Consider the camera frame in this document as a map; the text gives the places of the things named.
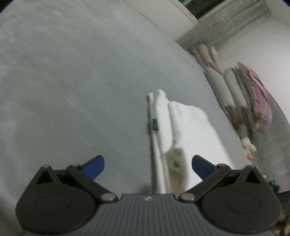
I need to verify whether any grey patterned curtain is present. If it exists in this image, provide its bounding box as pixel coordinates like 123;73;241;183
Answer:
177;0;271;50

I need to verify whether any white t-shirt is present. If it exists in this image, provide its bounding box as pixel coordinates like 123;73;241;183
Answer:
146;89;237;194

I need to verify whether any grey folded quilt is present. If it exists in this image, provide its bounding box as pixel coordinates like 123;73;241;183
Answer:
205;67;241;114

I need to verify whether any mauve folded blanket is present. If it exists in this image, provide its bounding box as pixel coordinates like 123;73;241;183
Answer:
196;43;214;68

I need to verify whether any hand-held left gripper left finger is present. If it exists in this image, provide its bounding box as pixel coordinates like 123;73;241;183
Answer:
32;155;118;203

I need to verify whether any stuffed duck toy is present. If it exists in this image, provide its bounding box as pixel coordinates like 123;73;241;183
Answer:
239;124;257;160

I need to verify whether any pink ruffled pillow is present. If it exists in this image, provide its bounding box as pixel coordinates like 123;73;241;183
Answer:
237;61;273;133

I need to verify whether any white framed window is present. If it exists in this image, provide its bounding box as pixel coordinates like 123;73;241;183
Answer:
169;0;227;25

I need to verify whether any grey bed blanket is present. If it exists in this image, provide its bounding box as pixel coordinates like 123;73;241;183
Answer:
0;0;259;236

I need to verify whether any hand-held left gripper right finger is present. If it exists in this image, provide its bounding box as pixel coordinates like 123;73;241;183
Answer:
179;155;264;203

